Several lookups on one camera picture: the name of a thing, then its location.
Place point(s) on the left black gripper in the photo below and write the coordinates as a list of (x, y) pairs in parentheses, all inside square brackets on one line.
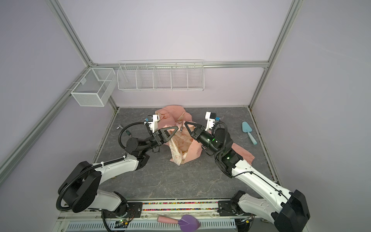
[(162, 136)]

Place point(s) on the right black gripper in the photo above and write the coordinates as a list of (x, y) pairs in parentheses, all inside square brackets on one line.
[(200, 134)]

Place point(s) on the pink zip jacket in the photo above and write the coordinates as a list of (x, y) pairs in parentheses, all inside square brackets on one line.
[(183, 147)]

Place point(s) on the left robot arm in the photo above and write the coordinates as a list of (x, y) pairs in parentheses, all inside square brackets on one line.
[(81, 189)]

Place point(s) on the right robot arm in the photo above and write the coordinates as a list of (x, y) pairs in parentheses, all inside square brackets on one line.
[(287, 210)]

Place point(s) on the teal plastic trowel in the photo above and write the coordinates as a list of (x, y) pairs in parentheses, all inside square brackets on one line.
[(247, 129)]

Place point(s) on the white mesh box basket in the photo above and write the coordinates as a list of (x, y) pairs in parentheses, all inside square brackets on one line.
[(95, 87)]

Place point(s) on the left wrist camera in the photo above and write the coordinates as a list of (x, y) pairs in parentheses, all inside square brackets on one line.
[(152, 123)]

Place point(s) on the white wire shelf basket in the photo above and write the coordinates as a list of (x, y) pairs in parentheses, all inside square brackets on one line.
[(153, 75)]

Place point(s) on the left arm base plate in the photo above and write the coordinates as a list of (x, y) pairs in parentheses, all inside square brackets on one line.
[(130, 209)]

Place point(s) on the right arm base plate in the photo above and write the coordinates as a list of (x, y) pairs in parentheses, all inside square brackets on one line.
[(229, 208)]

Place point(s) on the purple pink-handled scoop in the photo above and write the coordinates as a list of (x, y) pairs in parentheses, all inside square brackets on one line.
[(187, 223)]

